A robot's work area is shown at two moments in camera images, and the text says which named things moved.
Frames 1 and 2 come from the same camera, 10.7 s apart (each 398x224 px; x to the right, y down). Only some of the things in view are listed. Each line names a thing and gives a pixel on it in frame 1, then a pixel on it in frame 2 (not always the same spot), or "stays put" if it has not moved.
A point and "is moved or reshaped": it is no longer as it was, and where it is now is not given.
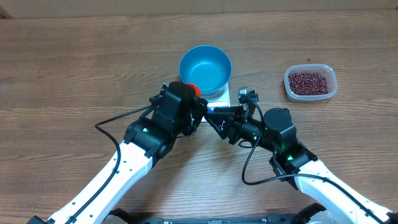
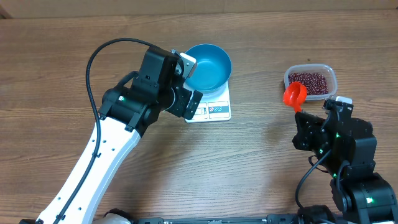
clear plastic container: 307,82 stays put
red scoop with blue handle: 197,90 is moved or reshaped
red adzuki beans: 308,84 stays put
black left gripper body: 196,112 → 193,104
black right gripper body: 234,124 → 305,123
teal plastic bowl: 208,66 stays put
